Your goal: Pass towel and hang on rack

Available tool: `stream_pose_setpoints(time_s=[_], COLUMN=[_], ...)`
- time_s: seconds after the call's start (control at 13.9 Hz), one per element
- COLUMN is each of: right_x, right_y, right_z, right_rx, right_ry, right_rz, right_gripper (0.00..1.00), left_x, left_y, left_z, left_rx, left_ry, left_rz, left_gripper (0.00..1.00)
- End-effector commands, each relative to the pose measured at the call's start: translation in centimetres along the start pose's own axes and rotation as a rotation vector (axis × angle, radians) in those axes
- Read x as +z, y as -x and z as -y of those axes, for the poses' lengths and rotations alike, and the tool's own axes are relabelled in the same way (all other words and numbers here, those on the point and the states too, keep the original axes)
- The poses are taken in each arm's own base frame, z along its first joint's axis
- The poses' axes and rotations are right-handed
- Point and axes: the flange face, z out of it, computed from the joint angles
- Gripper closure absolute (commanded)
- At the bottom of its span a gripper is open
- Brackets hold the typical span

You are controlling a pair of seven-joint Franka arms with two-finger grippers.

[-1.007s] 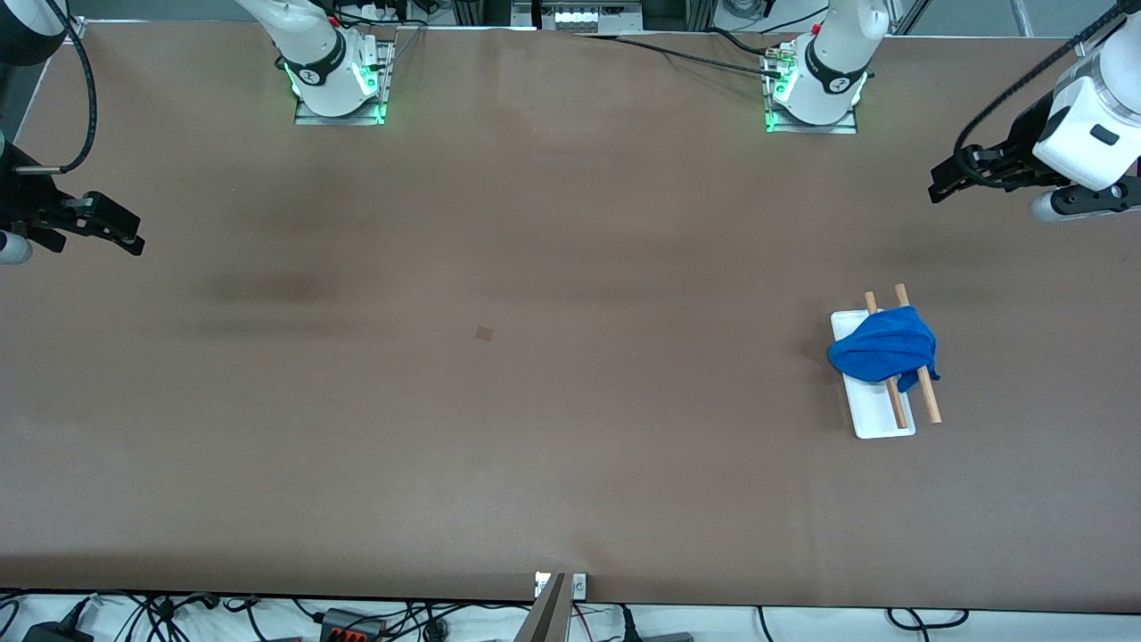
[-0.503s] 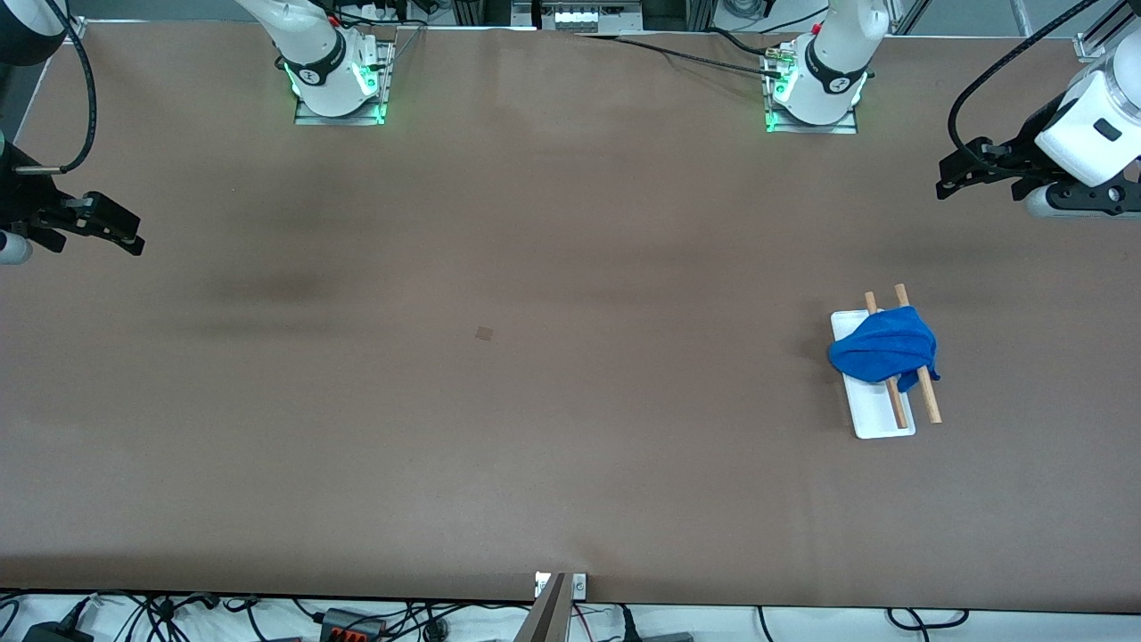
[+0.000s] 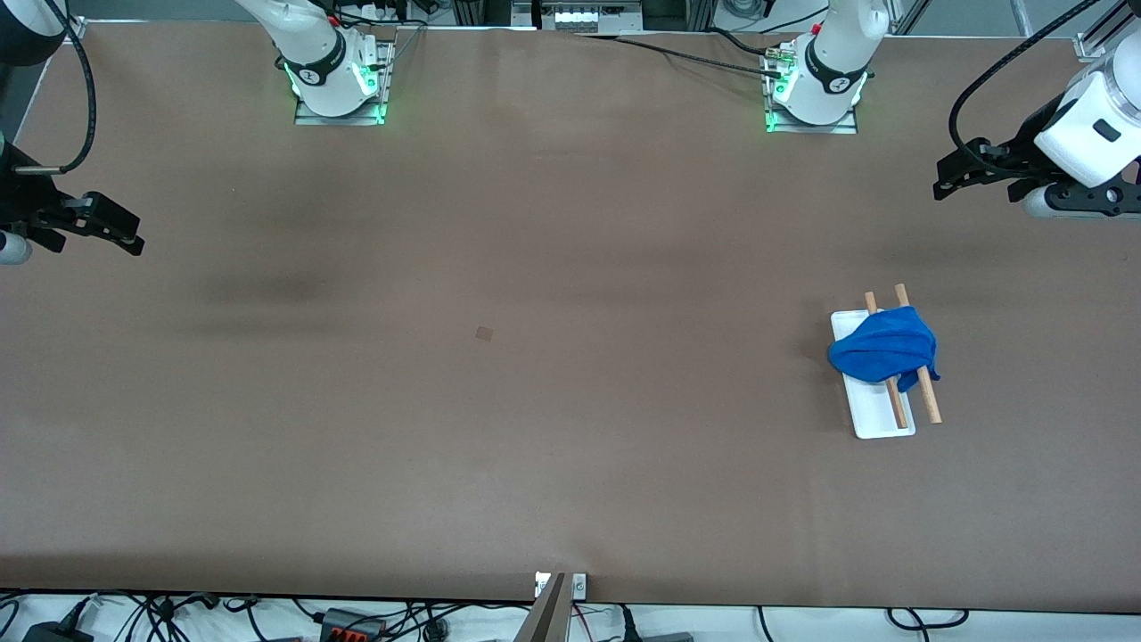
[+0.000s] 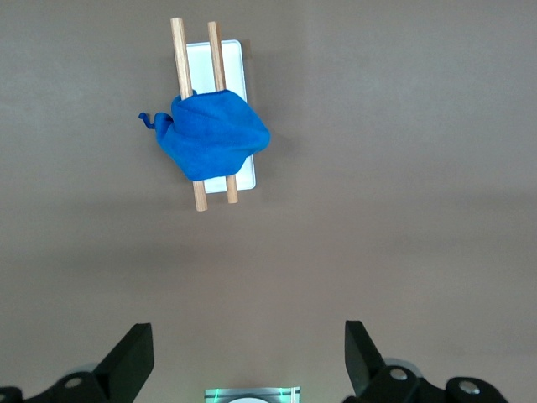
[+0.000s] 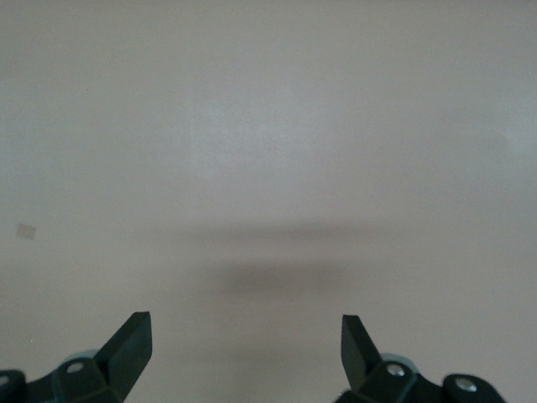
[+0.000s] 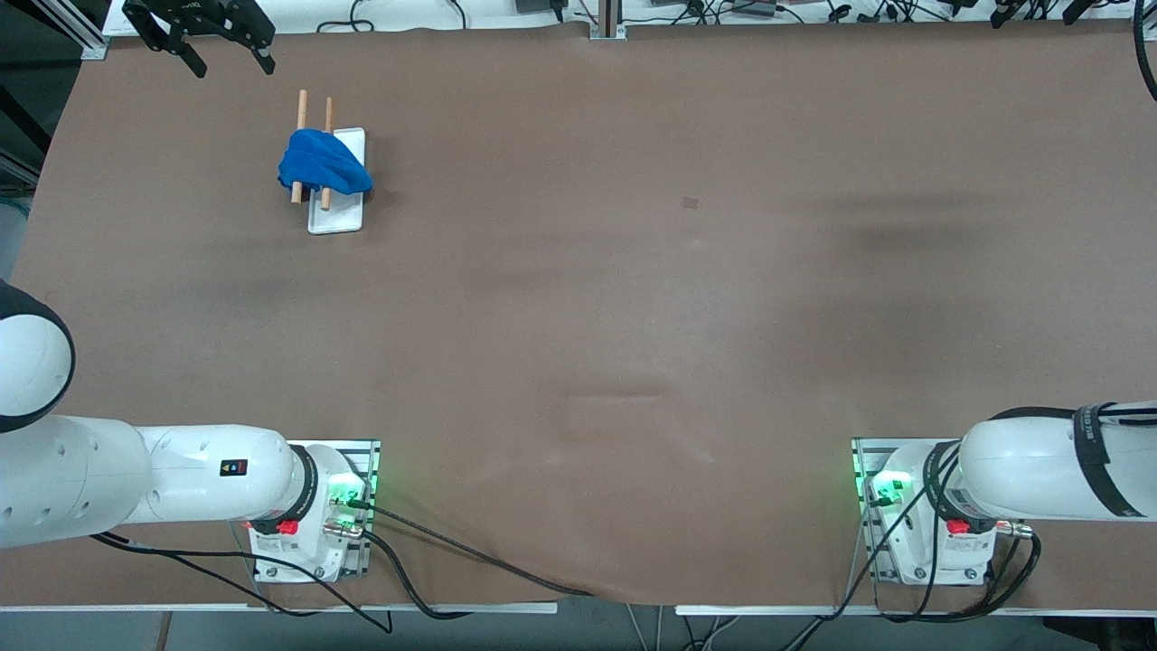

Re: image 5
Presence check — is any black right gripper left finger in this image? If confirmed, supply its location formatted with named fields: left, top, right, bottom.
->
left=0, top=311, right=153, bottom=403

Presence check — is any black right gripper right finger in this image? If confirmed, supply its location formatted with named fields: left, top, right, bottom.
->
left=335, top=314, right=505, bottom=403

